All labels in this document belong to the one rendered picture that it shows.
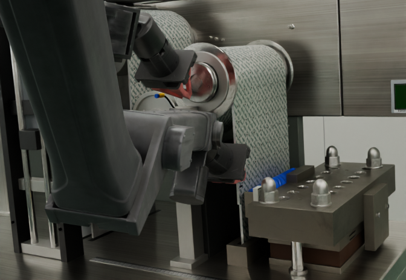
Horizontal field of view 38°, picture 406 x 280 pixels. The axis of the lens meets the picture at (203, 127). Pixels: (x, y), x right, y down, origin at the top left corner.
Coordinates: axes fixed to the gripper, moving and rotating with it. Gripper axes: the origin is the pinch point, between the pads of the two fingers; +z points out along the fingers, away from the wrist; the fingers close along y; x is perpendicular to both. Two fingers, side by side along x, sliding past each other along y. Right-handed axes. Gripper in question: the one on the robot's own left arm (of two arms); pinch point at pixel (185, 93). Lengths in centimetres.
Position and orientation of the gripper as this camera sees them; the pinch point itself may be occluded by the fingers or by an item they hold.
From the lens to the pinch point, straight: 109.7
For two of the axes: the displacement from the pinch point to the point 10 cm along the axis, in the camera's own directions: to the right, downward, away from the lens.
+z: 3.7, 5.1, 7.7
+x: 3.1, -8.6, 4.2
